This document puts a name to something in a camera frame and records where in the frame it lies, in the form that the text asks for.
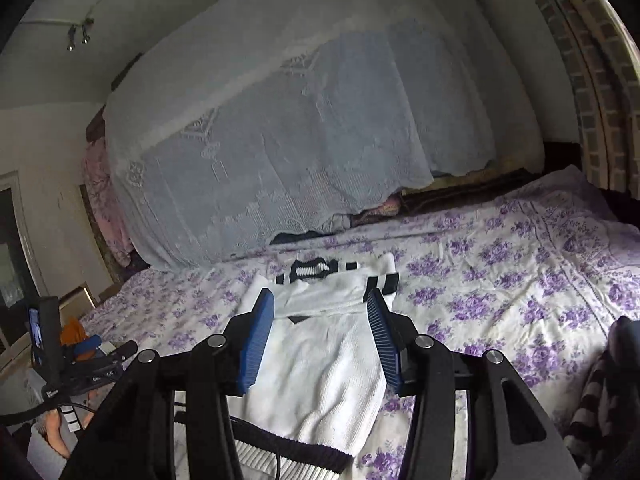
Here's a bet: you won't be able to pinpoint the purple floral bedsheet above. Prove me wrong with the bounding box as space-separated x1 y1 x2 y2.
75 164 640 480

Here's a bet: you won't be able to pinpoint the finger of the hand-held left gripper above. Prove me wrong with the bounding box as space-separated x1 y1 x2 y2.
97 340 139 367
72 336 106 362

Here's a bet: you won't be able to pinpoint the pink floral quilt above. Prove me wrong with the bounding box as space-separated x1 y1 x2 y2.
82 137 136 268

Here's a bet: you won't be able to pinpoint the white sweater with navy trim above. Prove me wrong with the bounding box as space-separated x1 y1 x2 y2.
172 254 401 478

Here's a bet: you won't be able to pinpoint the white lace cover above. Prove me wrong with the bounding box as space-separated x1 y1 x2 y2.
102 0 546 271

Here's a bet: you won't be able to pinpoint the person's left forearm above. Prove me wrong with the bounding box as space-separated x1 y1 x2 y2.
27 395 98 476

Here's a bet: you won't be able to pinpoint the orange garment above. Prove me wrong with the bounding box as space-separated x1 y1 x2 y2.
60 316 91 347

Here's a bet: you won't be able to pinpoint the brown folded blankets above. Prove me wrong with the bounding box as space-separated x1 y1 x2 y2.
350 157 541 228

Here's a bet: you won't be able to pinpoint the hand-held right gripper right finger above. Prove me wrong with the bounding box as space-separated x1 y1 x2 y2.
366 290 583 480

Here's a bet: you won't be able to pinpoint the golden wooden headboard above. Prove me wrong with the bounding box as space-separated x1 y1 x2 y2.
59 281 100 328

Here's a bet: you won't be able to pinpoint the dark blue cloth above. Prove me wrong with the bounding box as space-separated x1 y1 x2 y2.
269 229 328 247

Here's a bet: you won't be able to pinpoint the dark green patterned cloth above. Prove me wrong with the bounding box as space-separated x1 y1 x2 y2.
79 182 151 286

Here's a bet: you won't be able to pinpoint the black cable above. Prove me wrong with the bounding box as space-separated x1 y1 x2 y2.
0 399 96 425

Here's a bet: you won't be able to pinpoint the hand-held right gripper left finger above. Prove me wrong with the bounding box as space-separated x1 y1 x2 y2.
60 287 276 480

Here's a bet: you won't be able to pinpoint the brick patterned curtain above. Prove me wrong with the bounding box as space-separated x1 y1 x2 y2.
510 0 640 196

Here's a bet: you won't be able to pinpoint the aluminium framed window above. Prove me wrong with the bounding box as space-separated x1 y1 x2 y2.
0 170 38 366

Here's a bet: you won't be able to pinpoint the dark striped cloth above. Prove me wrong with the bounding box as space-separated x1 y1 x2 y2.
565 315 640 468

